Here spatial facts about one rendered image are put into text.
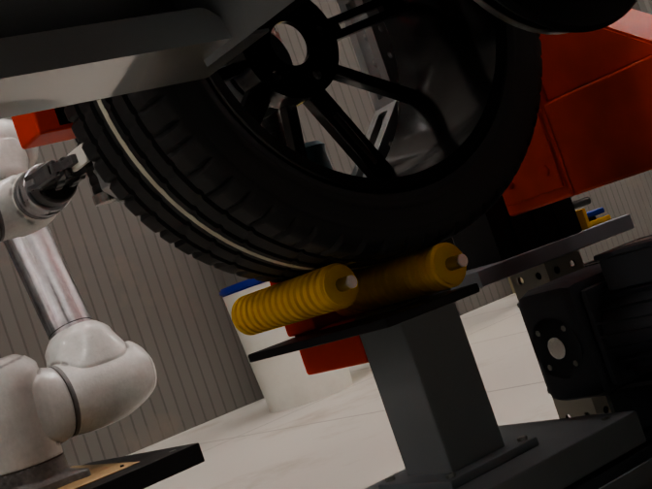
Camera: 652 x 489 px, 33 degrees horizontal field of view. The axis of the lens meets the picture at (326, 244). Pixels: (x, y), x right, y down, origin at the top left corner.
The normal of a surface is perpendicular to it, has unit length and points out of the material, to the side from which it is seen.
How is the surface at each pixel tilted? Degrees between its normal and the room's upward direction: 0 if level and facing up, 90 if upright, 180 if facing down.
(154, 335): 90
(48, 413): 92
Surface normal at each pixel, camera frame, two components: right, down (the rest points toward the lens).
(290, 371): -0.16, 0.10
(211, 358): 0.60, -0.23
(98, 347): 0.40, -0.54
